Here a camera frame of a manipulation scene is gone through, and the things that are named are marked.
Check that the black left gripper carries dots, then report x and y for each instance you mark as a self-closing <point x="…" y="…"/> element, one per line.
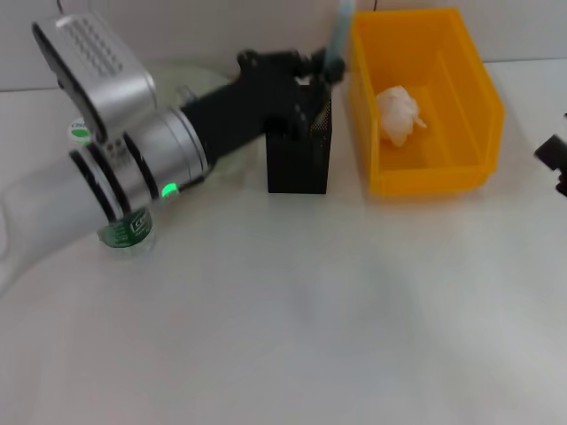
<point x="248" y="106"/>

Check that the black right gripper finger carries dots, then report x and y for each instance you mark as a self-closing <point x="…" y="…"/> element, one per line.
<point x="562" y="186"/>
<point x="556" y="152"/>

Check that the silver marker pen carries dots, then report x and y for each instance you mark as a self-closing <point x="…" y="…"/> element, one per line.
<point x="336" y="40"/>

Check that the white paper ball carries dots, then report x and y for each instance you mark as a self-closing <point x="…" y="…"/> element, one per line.
<point x="398" y="115"/>

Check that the clear green-label water bottle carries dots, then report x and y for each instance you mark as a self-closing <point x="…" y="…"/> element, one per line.
<point x="128" y="239"/>

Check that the black mesh pen holder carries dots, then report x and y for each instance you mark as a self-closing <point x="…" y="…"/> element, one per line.
<point x="297" y="168"/>

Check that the pale green glass fruit plate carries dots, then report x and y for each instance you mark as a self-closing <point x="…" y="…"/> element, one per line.
<point x="195" y="75"/>

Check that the yellow plastic bin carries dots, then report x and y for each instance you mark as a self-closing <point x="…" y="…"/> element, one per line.
<point x="425" y="177"/>

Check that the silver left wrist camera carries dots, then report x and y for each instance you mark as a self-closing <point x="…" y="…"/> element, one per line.
<point x="102" y="79"/>

